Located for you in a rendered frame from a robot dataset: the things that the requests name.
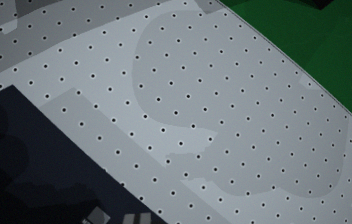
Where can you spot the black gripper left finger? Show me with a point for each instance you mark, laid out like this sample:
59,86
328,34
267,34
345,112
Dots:
129,219

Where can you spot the white benchtop thermal cycler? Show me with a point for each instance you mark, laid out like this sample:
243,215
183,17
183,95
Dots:
45,178

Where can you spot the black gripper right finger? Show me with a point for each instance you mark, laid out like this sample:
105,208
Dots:
145,218

